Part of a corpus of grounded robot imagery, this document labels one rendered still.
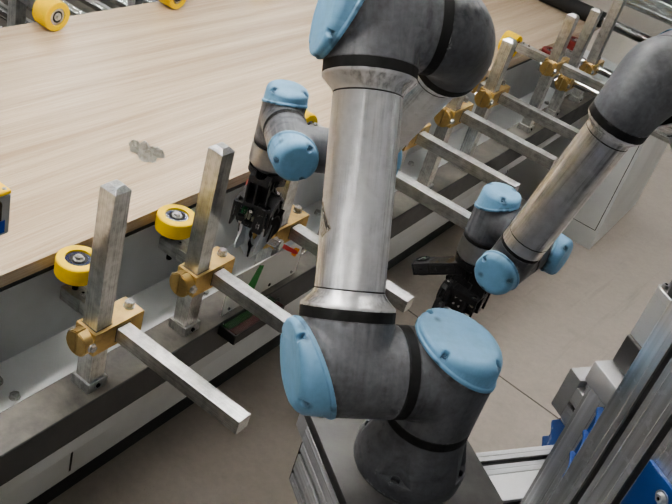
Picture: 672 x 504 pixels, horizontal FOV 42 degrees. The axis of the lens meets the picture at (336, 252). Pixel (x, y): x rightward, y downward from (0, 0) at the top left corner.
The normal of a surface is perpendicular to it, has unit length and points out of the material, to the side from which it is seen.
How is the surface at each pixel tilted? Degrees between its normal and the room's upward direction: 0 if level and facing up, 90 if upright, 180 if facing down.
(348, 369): 51
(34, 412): 0
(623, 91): 68
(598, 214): 90
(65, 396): 0
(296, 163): 90
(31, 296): 90
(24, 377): 0
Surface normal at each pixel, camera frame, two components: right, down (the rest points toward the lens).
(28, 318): 0.78, 0.50
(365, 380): 0.29, 0.12
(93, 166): 0.25, -0.79
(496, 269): -0.60, 0.32
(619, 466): -0.91, 0.00
